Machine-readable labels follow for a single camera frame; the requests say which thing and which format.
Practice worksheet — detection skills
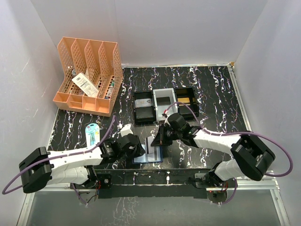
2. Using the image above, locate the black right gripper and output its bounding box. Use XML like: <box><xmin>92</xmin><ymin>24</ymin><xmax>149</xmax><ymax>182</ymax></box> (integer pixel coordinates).
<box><xmin>151</xmin><ymin>123</ymin><xmax>182</xmax><ymax>146</ymax></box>

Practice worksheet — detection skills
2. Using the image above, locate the blue card holder wallet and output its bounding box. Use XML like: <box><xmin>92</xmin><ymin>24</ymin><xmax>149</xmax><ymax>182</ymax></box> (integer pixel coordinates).
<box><xmin>132</xmin><ymin>145</ymin><xmax>163</xmax><ymax>164</ymax></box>

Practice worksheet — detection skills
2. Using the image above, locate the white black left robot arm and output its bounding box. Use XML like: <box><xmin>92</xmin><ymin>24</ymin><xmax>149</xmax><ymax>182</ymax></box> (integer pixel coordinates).
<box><xmin>19</xmin><ymin>124</ymin><xmax>145</xmax><ymax>194</ymax></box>

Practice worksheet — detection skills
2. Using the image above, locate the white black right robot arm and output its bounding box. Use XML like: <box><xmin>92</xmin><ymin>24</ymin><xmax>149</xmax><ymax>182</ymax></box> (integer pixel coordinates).
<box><xmin>151</xmin><ymin>113</ymin><xmax>276</xmax><ymax>187</ymax></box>

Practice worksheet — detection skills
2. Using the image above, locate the black card in bin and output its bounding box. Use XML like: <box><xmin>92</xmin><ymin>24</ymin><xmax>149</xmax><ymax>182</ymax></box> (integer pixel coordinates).
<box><xmin>156</xmin><ymin>97</ymin><xmax>171</xmax><ymax>105</ymax></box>

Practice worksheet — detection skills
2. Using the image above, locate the silver card in bin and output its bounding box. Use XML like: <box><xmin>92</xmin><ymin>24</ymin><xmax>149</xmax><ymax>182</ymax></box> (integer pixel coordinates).
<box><xmin>135</xmin><ymin>98</ymin><xmax>152</xmax><ymax>108</ymax></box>

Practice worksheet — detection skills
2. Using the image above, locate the gold card in bin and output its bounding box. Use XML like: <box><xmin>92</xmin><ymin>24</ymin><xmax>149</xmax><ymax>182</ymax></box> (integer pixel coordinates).
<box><xmin>178</xmin><ymin>97</ymin><xmax>190</xmax><ymax>105</ymax></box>

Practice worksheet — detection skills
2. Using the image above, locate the round teal tape roll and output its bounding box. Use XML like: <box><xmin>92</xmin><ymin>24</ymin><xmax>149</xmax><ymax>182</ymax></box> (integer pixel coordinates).
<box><xmin>85</xmin><ymin>123</ymin><xmax>100</xmax><ymax>147</ymax></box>

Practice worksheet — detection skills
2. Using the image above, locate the black left bin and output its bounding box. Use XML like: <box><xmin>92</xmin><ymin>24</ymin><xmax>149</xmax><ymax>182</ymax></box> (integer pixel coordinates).
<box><xmin>134</xmin><ymin>91</ymin><xmax>156</xmax><ymax>125</ymax></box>

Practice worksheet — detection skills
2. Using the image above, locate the black bin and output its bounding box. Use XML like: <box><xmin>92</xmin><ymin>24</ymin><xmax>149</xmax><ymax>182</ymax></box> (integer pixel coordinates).
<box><xmin>175</xmin><ymin>87</ymin><xmax>199</xmax><ymax>120</ymax></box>
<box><xmin>134</xmin><ymin>91</ymin><xmax>156</xmax><ymax>125</ymax></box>

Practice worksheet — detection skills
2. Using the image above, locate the white middle bin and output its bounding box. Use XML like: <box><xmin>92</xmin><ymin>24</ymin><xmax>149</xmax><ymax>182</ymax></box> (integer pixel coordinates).
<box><xmin>153</xmin><ymin>88</ymin><xmax>177</xmax><ymax>121</ymax></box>

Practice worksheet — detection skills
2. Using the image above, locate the black right bin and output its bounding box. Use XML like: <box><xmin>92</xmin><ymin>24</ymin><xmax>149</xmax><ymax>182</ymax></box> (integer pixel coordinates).
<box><xmin>175</xmin><ymin>87</ymin><xmax>199</xmax><ymax>120</ymax></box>

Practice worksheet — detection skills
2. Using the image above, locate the white labelled paper packet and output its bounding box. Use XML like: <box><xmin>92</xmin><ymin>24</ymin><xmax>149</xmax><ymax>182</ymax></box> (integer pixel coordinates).
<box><xmin>72</xmin><ymin>73</ymin><xmax>99</xmax><ymax>98</ymax></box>

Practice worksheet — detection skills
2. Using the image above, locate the orange plastic file organizer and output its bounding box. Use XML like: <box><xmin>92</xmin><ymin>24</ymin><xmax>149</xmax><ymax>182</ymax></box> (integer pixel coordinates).
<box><xmin>53</xmin><ymin>37</ymin><xmax>123</xmax><ymax>117</ymax></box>

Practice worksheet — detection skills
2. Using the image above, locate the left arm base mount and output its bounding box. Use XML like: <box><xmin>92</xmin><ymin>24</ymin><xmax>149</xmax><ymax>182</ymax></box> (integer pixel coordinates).
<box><xmin>74</xmin><ymin>172</ymin><xmax>112</xmax><ymax>190</ymax></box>

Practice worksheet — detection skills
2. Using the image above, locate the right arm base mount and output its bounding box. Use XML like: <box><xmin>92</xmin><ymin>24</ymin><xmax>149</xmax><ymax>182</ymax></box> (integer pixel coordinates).
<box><xmin>185</xmin><ymin>173</ymin><xmax>238</xmax><ymax>188</ymax></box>

